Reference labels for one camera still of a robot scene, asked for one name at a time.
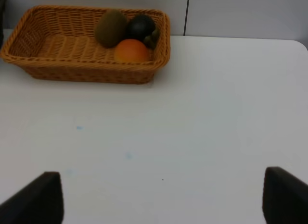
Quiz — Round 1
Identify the orange wicker basket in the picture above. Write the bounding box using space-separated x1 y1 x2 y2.
0 5 171 84

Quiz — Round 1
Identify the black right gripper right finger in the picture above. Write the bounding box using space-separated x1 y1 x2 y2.
262 167 308 224

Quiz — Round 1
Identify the dark avocado fruit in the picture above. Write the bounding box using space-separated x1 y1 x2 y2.
125 14 160 50

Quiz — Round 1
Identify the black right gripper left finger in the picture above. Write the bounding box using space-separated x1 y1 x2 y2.
0 172 64 224

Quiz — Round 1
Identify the orange peach fruit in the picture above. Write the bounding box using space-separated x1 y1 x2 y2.
114 39 150 62

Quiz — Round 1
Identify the brown kiwi fruit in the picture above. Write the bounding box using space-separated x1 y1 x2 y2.
94 9 128 48

